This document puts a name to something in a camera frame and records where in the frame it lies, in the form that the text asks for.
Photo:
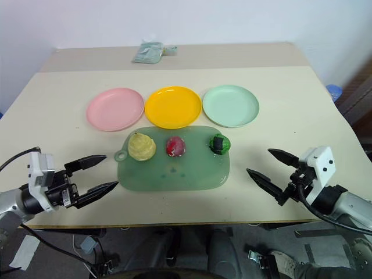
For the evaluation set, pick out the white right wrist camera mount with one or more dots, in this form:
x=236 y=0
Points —
x=321 y=165

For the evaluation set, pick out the yellow plate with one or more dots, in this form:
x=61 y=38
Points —
x=173 y=107

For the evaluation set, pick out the pale green plastic packet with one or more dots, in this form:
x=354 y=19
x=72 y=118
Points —
x=146 y=53

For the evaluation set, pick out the white tape strip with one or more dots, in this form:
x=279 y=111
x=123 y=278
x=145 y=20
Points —
x=24 y=251

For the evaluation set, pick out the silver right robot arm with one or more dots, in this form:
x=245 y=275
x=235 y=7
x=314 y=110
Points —
x=348 y=206

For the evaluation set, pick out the white sneaker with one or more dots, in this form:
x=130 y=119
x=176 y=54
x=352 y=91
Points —
x=286 y=263

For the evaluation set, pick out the light green plate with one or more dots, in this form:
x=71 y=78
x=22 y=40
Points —
x=230 y=106

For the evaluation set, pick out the pink plate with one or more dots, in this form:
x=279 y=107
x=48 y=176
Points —
x=114 y=109

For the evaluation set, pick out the metal caster bracket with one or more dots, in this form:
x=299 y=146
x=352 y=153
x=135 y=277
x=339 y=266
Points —
x=260 y=258

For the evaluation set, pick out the green round vegetable toy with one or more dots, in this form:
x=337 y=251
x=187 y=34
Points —
x=220 y=144

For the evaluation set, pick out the yellow toy pear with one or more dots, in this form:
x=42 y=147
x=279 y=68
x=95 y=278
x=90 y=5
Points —
x=141 y=147

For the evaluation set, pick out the grey trouser leg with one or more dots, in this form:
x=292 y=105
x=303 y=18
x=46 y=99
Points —
x=334 y=270

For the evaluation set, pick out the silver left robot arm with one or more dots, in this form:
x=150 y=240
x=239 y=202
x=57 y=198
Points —
x=11 y=203

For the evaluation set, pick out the dark brown wooden furniture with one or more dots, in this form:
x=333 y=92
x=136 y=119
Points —
x=359 y=107

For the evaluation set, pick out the red apple toy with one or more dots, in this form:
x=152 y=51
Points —
x=175 y=147

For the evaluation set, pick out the translucent green cutting board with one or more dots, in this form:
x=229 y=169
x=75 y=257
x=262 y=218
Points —
x=174 y=174

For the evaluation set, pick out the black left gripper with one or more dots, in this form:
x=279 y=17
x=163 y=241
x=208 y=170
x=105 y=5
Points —
x=59 y=190

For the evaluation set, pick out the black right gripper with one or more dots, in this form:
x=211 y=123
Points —
x=299 y=183

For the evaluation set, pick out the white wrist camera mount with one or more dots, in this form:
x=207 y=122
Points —
x=39 y=174
x=321 y=165

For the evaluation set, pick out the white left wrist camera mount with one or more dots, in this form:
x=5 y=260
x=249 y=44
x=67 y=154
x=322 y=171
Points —
x=39 y=174

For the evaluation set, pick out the blue round container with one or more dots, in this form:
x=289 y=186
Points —
x=334 y=92

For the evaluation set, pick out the small grey box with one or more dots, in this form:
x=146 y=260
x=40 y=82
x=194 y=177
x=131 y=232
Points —
x=88 y=244

